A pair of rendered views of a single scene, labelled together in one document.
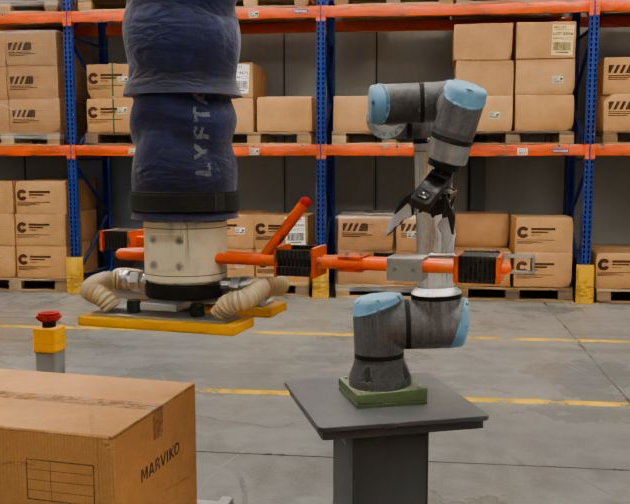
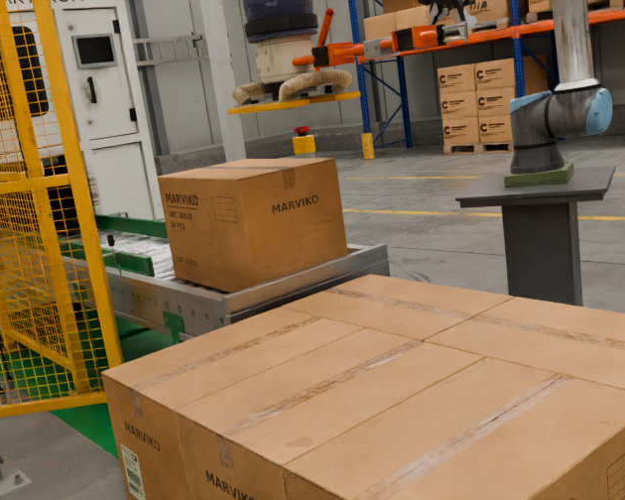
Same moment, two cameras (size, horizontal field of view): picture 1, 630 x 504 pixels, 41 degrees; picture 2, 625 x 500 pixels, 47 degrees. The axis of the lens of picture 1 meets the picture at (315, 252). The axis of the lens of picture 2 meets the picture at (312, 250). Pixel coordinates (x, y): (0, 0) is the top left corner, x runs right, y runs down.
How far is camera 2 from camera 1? 127 cm
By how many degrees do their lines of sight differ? 40
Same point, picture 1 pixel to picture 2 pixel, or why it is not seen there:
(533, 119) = not seen: outside the picture
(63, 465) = (223, 198)
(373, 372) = (521, 158)
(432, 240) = (562, 39)
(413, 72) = not seen: outside the picture
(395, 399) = (537, 180)
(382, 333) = (526, 125)
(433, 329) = (566, 118)
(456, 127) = not seen: outside the picture
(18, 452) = (207, 192)
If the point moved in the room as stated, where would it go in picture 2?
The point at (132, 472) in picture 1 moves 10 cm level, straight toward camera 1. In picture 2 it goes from (261, 204) to (246, 211)
